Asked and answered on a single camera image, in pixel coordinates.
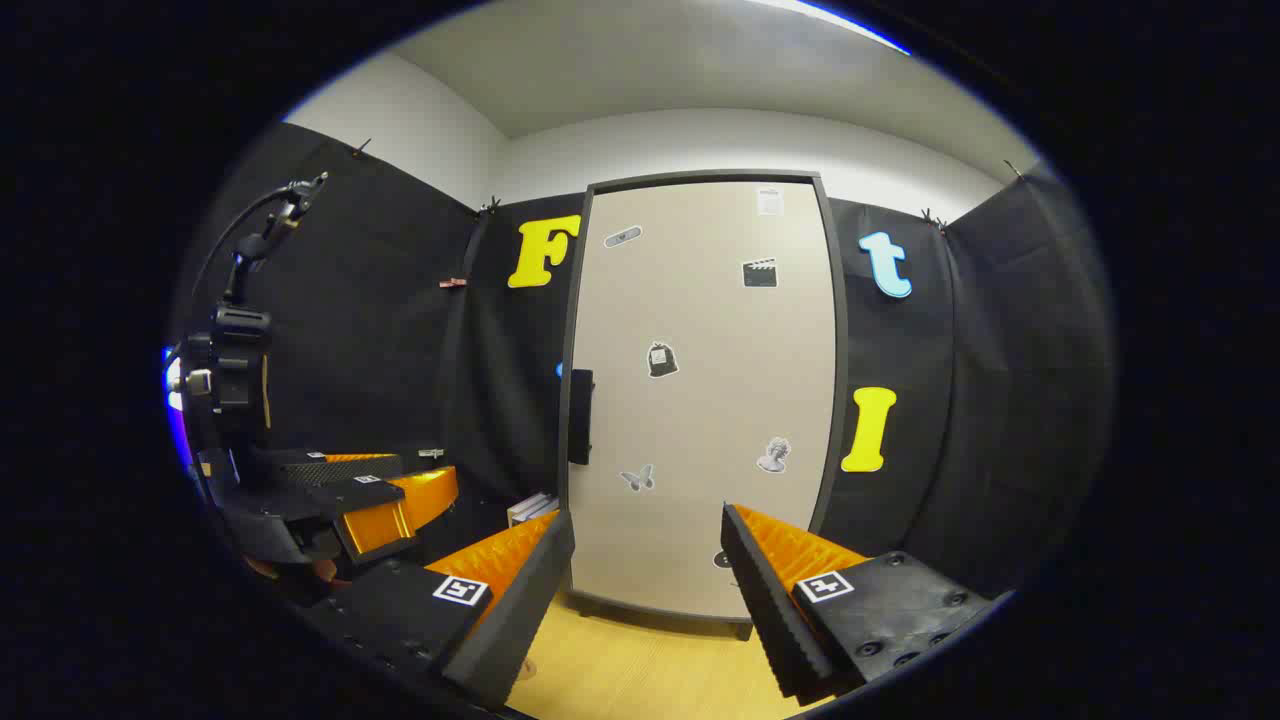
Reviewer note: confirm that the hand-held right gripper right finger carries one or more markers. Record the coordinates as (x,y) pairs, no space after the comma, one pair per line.
(765,600)

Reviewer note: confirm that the black backdrop cloth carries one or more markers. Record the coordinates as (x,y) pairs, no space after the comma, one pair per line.
(380,330)

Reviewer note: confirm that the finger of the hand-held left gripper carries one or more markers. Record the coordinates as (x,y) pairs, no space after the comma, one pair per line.
(370,510)
(320,470)

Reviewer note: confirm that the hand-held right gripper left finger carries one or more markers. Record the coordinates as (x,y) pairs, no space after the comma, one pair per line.
(520,600)

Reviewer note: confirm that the white spine book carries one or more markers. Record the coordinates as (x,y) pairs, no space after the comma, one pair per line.
(520,514)

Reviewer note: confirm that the dark grey book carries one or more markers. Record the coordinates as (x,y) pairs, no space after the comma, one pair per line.
(532,507)

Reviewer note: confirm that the dark grey cabinet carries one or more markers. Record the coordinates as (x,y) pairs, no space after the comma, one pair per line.
(700,177)

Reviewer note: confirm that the grey cabinet door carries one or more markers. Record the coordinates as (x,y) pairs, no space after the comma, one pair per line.
(700,400)

